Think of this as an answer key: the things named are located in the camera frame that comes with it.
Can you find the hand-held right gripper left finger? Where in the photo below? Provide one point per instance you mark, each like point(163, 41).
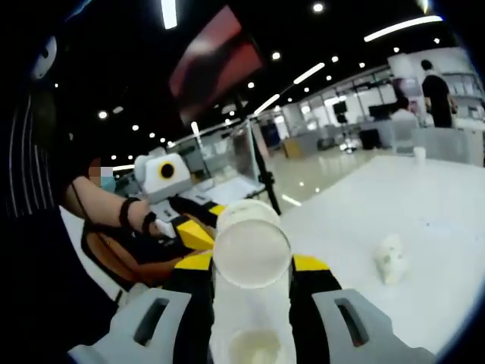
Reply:
point(189, 322)

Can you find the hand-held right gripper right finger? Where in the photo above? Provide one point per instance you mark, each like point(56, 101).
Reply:
point(310, 322)

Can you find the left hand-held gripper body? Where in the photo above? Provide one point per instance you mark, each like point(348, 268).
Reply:
point(155, 189)

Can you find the green print paper cup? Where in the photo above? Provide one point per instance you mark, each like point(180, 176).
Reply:
point(246, 210)

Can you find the white paper cup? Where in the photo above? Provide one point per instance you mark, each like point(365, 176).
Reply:
point(252, 303)

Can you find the pile of paper cups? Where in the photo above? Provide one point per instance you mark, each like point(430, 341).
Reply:
point(390, 258)

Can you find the upright translucent panel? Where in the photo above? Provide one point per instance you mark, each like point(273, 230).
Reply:
point(235, 155)

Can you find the plain white cup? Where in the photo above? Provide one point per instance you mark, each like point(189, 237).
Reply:
point(419, 155)

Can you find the person's left hand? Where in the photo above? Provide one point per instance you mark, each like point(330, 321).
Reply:
point(137, 216)

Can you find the white side desk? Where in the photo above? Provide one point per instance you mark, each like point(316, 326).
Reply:
point(227, 189)

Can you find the black wristband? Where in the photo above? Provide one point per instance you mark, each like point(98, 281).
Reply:
point(122, 212)

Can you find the black tripod stand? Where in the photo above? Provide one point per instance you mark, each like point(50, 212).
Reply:
point(267, 178)

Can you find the dark blue board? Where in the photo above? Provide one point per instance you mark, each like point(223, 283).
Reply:
point(271, 135)

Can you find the brown cabinet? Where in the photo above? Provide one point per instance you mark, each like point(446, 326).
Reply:
point(292, 148)

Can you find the short ceiling light strip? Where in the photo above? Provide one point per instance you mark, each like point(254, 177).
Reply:
point(308, 74)
point(267, 104)

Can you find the black screen on stand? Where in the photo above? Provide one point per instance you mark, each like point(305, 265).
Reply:
point(340, 108)

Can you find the black cabinet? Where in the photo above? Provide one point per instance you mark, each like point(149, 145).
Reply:
point(370, 139)

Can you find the wide black monitor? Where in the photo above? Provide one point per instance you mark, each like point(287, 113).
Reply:
point(380, 112)

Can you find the grey partition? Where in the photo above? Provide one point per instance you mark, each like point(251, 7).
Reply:
point(447, 146)

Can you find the round ceiling spotlights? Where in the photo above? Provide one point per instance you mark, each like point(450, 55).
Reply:
point(318, 7)

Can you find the long curved ceiling light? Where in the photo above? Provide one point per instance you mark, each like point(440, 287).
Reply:
point(401, 28)

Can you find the white shelving unit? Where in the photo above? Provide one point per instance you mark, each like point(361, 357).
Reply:
point(470, 91)

